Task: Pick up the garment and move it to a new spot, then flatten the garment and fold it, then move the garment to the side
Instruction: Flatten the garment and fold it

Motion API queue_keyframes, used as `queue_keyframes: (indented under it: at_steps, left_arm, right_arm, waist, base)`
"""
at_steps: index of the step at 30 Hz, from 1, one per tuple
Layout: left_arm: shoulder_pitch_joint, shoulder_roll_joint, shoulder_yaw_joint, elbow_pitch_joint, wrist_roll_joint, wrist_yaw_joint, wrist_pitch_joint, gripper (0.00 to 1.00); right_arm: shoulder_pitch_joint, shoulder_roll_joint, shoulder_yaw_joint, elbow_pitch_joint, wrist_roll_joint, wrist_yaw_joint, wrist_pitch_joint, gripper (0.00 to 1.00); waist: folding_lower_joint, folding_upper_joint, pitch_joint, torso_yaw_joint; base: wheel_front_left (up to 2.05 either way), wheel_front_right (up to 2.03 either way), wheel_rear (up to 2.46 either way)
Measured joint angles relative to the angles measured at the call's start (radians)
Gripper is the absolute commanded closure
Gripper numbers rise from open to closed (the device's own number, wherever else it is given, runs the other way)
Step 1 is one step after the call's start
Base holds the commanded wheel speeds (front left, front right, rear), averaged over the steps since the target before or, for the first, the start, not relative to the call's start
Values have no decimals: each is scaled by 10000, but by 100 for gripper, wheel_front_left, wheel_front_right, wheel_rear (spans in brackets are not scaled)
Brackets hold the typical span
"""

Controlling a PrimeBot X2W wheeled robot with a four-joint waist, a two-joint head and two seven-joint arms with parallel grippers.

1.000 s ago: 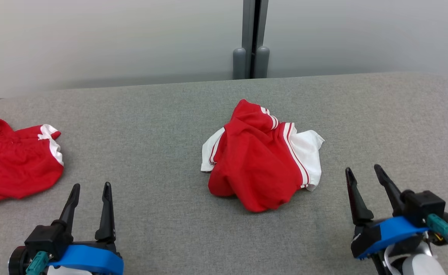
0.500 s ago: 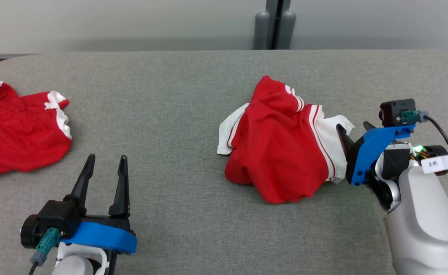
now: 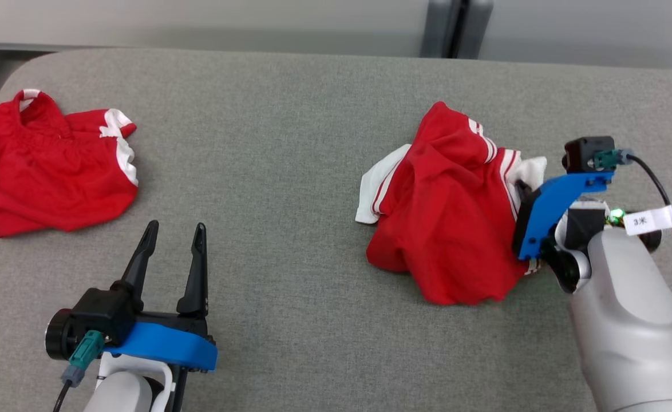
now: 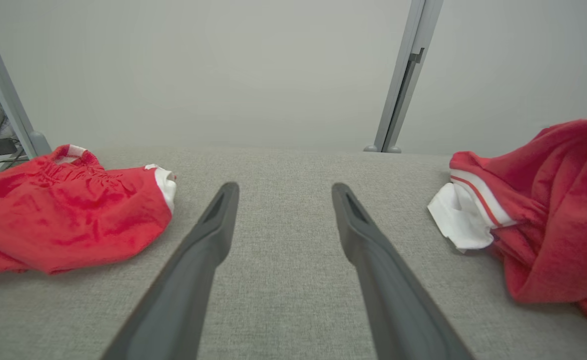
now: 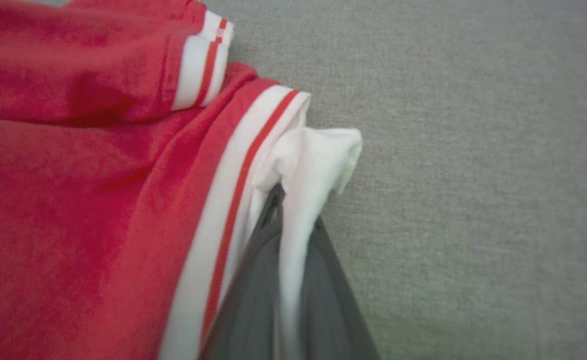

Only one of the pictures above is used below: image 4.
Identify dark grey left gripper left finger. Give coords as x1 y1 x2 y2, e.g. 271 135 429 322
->
101 182 240 360

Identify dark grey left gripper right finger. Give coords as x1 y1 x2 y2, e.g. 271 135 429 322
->
331 183 476 360

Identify red shorts with white stripes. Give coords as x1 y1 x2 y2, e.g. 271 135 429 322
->
0 144 178 284

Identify red basketball jersey white sleeves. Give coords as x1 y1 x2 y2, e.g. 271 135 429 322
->
427 119 587 329

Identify grey partition post with feet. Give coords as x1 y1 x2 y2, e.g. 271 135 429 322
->
363 0 444 154

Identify grey slanted frame post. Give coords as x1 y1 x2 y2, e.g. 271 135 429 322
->
0 0 53 160

